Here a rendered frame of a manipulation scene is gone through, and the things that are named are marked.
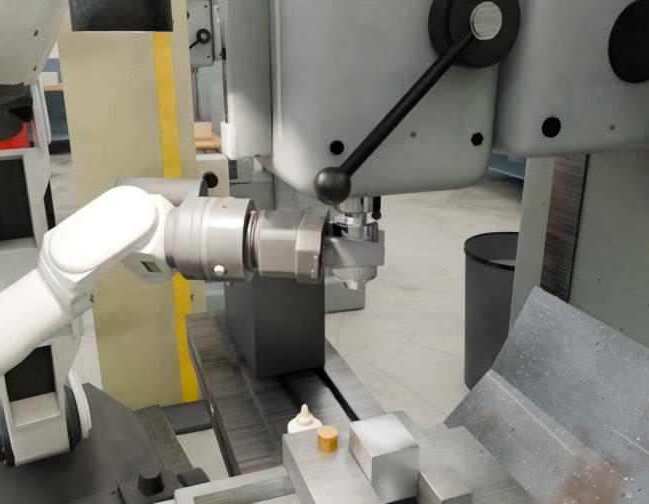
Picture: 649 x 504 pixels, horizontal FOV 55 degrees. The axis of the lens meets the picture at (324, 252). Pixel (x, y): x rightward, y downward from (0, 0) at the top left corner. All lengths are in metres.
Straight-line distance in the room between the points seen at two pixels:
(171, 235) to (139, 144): 1.68
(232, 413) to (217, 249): 0.38
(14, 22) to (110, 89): 1.52
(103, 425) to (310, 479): 1.04
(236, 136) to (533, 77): 0.26
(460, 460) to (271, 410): 0.32
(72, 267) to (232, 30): 0.27
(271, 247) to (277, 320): 0.39
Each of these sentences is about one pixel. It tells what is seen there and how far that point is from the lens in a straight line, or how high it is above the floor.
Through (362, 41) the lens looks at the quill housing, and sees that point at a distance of 0.51.
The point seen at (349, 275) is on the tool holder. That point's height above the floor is 1.21.
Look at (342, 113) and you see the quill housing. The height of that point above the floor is 1.39.
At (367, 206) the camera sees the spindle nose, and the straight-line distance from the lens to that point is 0.62.
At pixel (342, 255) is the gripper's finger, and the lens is 0.62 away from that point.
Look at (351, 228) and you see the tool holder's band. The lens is 0.62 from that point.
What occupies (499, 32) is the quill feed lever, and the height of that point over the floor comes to 1.45.
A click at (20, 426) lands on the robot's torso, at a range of 1.37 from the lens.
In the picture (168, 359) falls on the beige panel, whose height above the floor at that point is 0.24.
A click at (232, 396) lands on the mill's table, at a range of 0.99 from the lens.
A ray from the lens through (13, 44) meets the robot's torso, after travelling 0.81.
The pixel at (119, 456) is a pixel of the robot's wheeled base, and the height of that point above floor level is 0.57.
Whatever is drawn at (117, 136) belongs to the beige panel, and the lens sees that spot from 2.31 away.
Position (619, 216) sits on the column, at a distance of 0.88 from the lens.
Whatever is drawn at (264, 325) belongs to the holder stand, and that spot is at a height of 1.02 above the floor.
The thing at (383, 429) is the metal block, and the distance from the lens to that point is 0.67.
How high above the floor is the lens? 1.44
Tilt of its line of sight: 19 degrees down
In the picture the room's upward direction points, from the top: straight up
